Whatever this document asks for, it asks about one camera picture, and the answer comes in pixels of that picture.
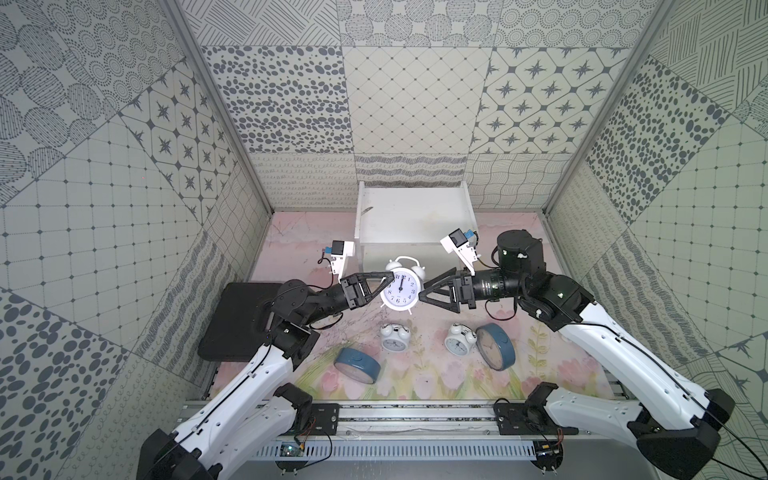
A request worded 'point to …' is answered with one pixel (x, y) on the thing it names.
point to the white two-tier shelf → (409, 221)
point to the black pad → (236, 331)
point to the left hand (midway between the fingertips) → (397, 289)
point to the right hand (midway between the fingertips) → (425, 295)
